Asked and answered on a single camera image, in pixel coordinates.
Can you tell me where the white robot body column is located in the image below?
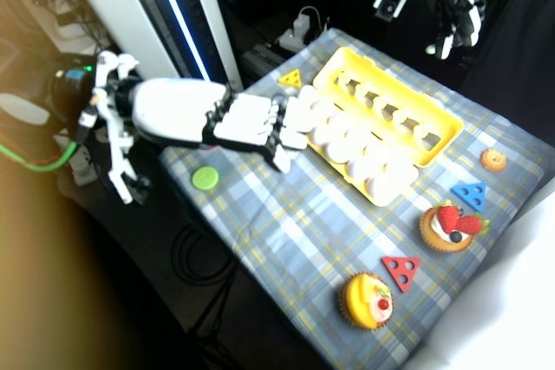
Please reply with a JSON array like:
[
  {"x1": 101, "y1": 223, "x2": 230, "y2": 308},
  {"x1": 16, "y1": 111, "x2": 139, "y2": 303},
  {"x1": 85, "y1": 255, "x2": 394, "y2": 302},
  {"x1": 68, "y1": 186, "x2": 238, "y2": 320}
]
[{"x1": 55, "y1": 0, "x2": 244, "y2": 89}]

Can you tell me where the red triangle block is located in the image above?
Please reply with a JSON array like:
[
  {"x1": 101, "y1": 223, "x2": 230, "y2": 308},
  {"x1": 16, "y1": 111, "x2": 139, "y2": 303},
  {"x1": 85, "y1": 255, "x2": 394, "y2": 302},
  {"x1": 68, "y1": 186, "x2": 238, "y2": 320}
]
[{"x1": 381, "y1": 256, "x2": 421, "y2": 294}]

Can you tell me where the yellow triangle block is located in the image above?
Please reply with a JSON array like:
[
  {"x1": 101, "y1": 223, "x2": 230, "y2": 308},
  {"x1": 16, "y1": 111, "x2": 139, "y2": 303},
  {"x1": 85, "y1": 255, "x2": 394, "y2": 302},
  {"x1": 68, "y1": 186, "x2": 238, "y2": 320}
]
[{"x1": 277, "y1": 68, "x2": 304, "y2": 88}]

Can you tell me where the green cable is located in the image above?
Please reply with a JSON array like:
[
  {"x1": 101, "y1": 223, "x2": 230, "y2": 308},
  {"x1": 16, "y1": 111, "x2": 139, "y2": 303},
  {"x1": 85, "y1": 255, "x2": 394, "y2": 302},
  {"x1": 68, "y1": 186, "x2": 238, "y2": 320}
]
[{"x1": 0, "y1": 135, "x2": 79, "y2": 173}]

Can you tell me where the green round disc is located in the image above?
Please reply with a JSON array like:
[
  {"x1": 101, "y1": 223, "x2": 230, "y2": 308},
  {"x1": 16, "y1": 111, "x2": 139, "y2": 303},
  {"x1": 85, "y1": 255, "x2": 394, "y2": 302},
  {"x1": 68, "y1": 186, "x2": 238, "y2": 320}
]
[{"x1": 191, "y1": 166, "x2": 220, "y2": 191}]

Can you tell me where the black curtain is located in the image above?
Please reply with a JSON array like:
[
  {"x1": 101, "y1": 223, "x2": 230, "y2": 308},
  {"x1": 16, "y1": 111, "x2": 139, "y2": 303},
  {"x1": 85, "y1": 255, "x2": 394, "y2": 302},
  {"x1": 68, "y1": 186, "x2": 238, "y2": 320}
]
[{"x1": 216, "y1": 0, "x2": 555, "y2": 146}]

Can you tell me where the yellow egg carton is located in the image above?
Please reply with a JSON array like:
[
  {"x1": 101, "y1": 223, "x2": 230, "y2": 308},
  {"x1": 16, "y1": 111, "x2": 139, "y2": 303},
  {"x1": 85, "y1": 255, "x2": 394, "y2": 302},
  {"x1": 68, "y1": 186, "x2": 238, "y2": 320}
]
[{"x1": 298, "y1": 46, "x2": 465, "y2": 209}]

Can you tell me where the yellow fruit tart toy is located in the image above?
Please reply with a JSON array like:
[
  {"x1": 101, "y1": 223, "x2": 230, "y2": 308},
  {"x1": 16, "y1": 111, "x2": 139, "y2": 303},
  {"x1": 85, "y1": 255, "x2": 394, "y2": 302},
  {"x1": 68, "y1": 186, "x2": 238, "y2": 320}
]
[{"x1": 337, "y1": 272, "x2": 395, "y2": 331}]

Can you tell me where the white power adapter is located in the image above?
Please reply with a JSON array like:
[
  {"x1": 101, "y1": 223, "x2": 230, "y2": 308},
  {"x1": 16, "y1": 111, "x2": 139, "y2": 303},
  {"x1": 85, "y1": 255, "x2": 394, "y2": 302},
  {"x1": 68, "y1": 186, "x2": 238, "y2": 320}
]
[{"x1": 277, "y1": 5, "x2": 330, "y2": 53}]

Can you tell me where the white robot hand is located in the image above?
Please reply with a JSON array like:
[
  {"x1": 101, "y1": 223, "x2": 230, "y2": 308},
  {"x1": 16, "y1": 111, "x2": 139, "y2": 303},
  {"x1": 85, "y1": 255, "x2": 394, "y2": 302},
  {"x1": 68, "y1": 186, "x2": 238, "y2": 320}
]
[
  {"x1": 405, "y1": 0, "x2": 486, "y2": 62},
  {"x1": 129, "y1": 77, "x2": 325, "y2": 173}
]

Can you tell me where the white board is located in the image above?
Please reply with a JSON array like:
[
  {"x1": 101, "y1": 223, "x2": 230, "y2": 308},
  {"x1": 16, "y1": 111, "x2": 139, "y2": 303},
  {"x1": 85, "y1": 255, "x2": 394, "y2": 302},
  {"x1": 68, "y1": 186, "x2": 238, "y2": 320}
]
[{"x1": 407, "y1": 183, "x2": 555, "y2": 370}]

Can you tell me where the black coiled cable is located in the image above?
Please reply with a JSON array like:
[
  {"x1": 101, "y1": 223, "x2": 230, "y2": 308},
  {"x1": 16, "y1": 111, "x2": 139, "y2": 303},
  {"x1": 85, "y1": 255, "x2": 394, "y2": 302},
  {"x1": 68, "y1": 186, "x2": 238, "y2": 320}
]
[{"x1": 171, "y1": 222, "x2": 238, "y2": 287}]

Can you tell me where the round bear biscuit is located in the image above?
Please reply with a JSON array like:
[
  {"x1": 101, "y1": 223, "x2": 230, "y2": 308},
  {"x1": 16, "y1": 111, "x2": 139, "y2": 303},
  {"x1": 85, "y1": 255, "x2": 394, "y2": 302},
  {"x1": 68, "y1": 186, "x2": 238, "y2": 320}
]
[{"x1": 480, "y1": 147, "x2": 507, "y2": 172}]

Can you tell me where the blue triangle block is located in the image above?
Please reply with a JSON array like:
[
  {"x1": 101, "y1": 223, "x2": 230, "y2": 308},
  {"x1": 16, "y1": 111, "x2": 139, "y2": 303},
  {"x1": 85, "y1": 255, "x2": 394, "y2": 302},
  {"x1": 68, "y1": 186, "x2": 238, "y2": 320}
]
[{"x1": 450, "y1": 182, "x2": 487, "y2": 212}]

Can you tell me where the blue plaid table cloth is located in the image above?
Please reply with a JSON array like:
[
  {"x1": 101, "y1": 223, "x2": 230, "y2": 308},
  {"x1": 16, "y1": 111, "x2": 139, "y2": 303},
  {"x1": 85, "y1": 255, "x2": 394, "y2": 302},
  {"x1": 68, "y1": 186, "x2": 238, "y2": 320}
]
[{"x1": 159, "y1": 27, "x2": 546, "y2": 370}]

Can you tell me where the strawberry tart toy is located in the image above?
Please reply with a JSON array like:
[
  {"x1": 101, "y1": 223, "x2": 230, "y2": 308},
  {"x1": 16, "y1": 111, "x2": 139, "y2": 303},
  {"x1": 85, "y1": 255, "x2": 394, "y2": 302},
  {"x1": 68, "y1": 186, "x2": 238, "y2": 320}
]
[{"x1": 418, "y1": 199, "x2": 491, "y2": 254}]

